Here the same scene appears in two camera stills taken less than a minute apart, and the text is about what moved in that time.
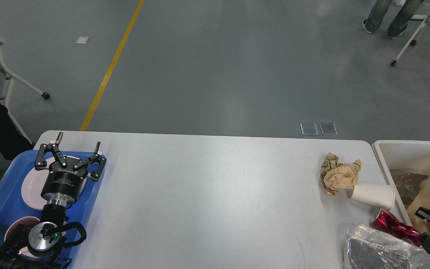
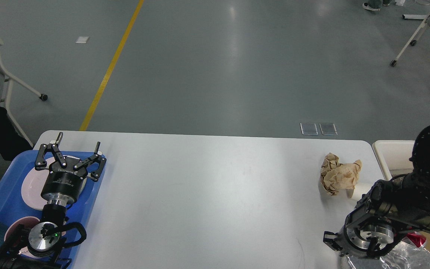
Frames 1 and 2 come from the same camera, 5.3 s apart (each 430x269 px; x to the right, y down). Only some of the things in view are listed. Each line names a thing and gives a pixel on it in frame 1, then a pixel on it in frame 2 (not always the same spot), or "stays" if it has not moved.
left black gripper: [62, 186] stays
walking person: [399, 24] to [376, 5]
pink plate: [31, 190] stays
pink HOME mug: [17, 232] stays
